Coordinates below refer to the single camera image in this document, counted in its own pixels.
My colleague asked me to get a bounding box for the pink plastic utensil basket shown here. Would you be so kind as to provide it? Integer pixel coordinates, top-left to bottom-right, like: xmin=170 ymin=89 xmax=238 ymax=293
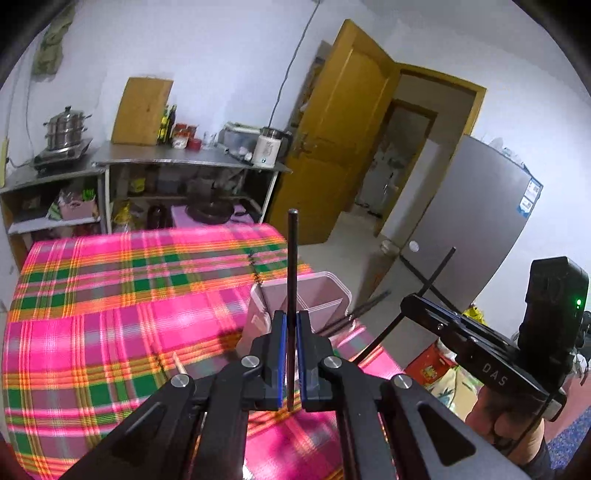
xmin=240 ymin=271 xmax=354 ymax=352

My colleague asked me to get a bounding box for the hanging green cloth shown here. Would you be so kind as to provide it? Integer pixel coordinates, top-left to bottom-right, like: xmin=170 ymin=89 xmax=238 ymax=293
xmin=31 ymin=2 xmax=77 ymax=77

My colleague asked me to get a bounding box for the person's right hand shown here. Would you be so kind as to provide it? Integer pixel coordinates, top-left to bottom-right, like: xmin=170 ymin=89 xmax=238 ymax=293
xmin=465 ymin=383 xmax=546 ymax=464

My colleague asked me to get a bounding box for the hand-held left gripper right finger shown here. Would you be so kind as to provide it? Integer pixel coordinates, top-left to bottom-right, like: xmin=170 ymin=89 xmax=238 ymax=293
xmin=296 ymin=310 xmax=532 ymax=480

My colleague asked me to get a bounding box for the black wall cable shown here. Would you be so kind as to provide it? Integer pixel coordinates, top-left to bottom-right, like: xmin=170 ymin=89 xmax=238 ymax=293
xmin=269 ymin=0 xmax=321 ymax=130

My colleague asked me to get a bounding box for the induction cooktop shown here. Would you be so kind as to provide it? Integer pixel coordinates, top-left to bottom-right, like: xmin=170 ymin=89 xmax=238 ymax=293
xmin=33 ymin=137 xmax=93 ymax=172

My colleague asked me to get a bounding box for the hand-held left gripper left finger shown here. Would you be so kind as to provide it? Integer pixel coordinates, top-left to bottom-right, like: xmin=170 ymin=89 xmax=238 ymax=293
xmin=60 ymin=310 xmax=289 ymax=480

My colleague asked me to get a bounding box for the low steel shelf table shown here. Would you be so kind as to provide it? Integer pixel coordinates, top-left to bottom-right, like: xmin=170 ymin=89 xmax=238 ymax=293
xmin=0 ymin=165 xmax=108 ymax=268

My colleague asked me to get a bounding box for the red cardboard box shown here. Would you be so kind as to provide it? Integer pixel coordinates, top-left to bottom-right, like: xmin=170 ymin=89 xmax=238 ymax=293
xmin=404 ymin=342 xmax=458 ymax=384

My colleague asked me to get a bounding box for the dark wok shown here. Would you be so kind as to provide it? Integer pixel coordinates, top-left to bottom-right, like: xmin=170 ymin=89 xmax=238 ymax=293
xmin=185 ymin=196 xmax=236 ymax=224

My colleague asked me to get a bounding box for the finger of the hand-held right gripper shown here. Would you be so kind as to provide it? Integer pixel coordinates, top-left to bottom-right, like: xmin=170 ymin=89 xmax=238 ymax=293
xmin=400 ymin=294 xmax=520 ymax=356

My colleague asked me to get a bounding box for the wooden cutting board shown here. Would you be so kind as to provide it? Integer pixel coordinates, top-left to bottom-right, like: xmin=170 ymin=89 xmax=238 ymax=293
xmin=111 ymin=76 xmax=175 ymax=147

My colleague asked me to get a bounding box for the grey kitchen appliance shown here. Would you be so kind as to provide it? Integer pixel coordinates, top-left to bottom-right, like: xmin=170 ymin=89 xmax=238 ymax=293
xmin=217 ymin=121 xmax=262 ymax=158

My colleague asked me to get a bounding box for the small pink storage basket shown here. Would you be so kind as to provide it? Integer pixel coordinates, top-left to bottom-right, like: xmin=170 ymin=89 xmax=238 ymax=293
xmin=58 ymin=191 xmax=98 ymax=221

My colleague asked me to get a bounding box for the white electric kettle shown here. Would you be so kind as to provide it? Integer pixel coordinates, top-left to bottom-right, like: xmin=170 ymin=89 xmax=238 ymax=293
xmin=250 ymin=127 xmax=294 ymax=168

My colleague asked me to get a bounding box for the yellow wooden door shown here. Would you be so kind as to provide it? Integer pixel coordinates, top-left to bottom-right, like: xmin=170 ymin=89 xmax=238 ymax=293
xmin=268 ymin=18 xmax=400 ymax=245

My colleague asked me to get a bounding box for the silver refrigerator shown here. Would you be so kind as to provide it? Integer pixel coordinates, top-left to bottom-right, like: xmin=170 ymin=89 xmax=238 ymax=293
xmin=379 ymin=134 xmax=544 ymax=337

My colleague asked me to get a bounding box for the pink plaid tablecloth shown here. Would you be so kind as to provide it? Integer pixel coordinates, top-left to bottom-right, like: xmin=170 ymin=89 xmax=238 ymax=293
xmin=2 ymin=223 xmax=407 ymax=480

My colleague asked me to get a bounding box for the steel steamer pot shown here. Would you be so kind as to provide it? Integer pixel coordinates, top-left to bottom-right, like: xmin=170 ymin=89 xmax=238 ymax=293
xmin=44 ymin=105 xmax=93 ymax=152

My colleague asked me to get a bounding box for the tall steel counter table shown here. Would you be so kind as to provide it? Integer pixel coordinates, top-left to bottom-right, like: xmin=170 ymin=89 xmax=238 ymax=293
xmin=92 ymin=141 xmax=294 ymax=232

